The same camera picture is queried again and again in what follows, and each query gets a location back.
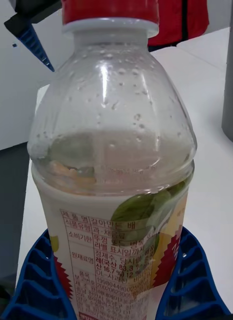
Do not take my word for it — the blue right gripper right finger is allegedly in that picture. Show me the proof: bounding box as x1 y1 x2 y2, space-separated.
155 226 232 320

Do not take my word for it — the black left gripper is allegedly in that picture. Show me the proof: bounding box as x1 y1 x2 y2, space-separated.
3 0 63 73

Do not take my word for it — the clear bottle with red cap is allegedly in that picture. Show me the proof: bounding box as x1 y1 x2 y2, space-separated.
26 0 198 320

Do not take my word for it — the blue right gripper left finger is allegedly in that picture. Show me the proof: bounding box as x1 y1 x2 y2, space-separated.
0 228 74 320

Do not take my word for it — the person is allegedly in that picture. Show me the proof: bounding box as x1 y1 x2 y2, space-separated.
147 0 210 53

